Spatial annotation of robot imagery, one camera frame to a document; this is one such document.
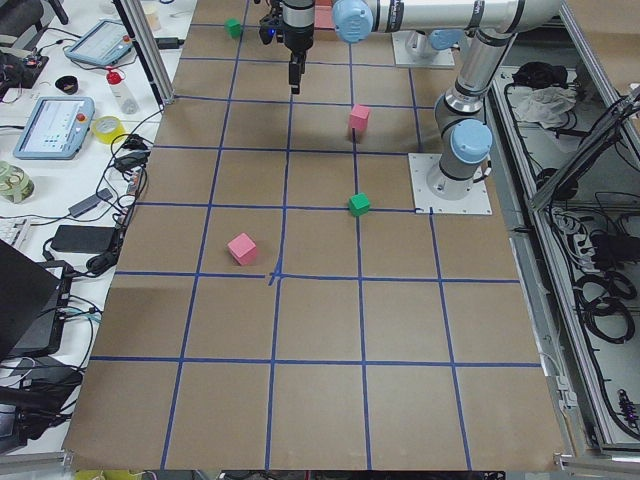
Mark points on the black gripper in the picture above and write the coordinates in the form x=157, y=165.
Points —
x=298, y=40

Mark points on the green foam cube near arm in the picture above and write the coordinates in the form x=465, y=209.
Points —
x=359, y=204

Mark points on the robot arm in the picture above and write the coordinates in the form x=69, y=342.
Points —
x=495, y=23
x=466, y=139

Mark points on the pink plastic bin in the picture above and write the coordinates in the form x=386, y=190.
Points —
x=323, y=15

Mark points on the green foam cube at edge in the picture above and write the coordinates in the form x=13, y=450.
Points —
x=233, y=27

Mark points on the pink foam cube centre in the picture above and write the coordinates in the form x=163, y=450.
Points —
x=359, y=117

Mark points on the pink foam cube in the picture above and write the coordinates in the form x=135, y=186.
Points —
x=359, y=117
x=243, y=249

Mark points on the teach pendant upper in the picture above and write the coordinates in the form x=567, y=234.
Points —
x=103, y=45

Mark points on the teach pendant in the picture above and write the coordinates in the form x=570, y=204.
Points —
x=103, y=45
x=56, y=129

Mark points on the pink foam cube far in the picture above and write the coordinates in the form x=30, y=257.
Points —
x=243, y=249

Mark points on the yellow tape roll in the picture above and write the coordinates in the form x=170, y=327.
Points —
x=108, y=129

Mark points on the black bowl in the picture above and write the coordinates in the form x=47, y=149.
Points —
x=67, y=84

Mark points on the teach pendant lower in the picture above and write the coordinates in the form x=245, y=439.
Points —
x=56, y=129

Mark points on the black power adapter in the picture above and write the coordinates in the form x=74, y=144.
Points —
x=82, y=239

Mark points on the black laptop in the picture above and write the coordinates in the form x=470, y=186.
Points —
x=33, y=296

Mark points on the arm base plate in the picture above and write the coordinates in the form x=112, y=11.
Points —
x=435, y=193
x=425, y=49

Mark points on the aluminium frame post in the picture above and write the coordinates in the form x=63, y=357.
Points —
x=132, y=15

